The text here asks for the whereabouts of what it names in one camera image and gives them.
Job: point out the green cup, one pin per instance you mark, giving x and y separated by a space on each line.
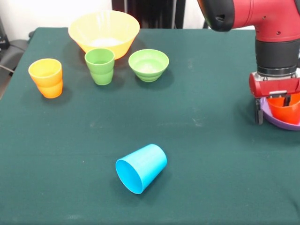
99 70

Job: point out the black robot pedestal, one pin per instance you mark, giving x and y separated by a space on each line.
152 11

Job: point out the purple bowl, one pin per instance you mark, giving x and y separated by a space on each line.
266 110

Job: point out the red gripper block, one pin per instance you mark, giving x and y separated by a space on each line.
274 87

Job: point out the green bowl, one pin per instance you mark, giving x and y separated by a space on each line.
148 72

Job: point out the orange cup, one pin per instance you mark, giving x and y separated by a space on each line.
286 114

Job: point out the large yellow bowl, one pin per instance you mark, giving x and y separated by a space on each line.
103 28

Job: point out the gray black machine base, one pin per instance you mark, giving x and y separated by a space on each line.
11 56

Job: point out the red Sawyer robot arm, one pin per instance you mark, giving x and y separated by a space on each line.
276 23

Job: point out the light blue cup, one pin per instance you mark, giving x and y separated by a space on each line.
147 164

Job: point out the yellow cup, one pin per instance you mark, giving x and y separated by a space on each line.
47 82

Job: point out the dark green tablecloth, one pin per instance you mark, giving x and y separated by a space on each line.
187 175

